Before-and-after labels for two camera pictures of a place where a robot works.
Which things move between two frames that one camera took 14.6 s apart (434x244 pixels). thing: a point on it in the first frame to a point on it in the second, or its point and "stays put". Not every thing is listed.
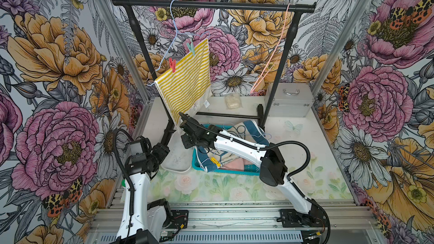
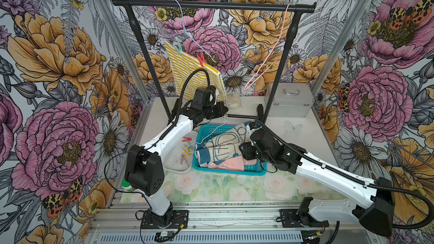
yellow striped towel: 181,91 to 183,65
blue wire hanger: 267,135 to 215,129
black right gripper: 185,137 to 247,153
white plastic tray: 179,158 stays put
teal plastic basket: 250,170 stays put
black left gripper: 162,152 to 220,106
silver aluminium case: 291,100 stays put
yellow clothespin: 215,161 to 187,152
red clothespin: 173,64 to 201,59
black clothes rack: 264,113 stays put
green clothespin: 191,46 to 178,47
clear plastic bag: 233,101 stays put
